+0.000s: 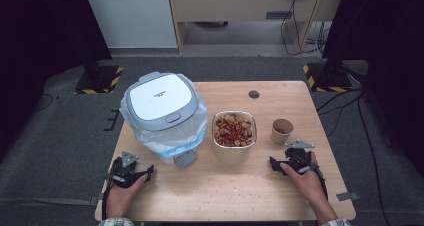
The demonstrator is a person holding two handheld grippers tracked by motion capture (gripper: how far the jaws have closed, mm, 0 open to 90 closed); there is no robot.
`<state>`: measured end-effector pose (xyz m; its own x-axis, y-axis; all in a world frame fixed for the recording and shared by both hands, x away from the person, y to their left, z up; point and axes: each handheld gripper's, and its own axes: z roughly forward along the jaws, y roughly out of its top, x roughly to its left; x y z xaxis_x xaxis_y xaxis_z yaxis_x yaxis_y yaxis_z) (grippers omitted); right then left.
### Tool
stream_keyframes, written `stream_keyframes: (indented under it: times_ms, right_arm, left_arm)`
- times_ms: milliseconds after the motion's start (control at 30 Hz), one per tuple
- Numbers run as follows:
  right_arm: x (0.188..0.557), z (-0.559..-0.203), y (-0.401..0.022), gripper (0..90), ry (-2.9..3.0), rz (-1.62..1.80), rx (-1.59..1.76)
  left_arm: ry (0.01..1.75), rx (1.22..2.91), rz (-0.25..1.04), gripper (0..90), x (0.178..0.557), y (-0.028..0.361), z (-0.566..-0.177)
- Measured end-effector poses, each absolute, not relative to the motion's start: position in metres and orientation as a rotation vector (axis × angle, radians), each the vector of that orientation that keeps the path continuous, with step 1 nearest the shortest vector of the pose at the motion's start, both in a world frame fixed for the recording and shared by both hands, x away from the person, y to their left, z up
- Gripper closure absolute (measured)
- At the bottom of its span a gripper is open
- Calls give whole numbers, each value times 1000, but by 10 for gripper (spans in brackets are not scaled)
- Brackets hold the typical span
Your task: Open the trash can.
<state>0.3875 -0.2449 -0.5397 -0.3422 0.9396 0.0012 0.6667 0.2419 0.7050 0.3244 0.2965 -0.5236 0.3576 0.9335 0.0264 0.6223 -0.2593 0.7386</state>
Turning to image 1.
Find black hanging cables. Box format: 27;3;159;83
280;0;331;58

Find grey metal table bracket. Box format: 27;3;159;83
335;191;361;202
88;192;105;206

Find white bin with grey lid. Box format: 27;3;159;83
123;71;201;169

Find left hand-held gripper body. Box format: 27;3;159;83
109;150;148;189

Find right hand-held gripper cable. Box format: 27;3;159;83
312;164;330;201

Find dried fruit mix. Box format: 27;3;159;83
214;113;255;148

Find paper bowl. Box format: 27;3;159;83
211;110;259;166

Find brown paper cup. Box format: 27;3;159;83
270;118;295;146

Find person's left hand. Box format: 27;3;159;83
105;173;150;219

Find clear plastic bin bag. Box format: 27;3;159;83
118;73;210;159

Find black floor cables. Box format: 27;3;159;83
316;87;392;226

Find person's patterned left sleeve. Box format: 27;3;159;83
97;216;135;226

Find left hand-held gripper cable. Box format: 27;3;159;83
101;181;113;221

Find black curtain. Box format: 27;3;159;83
0;0;113;155
322;0;424;178

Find person's right hand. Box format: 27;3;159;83
279;151;330;209

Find white cabinet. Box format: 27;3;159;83
82;0;179;50

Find hand-held gripper cable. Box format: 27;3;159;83
312;164;330;201
101;181;113;221

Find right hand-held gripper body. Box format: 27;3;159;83
282;138;318;175

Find wooden desk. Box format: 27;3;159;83
166;0;346;56

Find black stand base striped edge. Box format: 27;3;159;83
74;45;125;96
302;57;353;94

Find thin black floor cable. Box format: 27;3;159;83
32;92;55;113

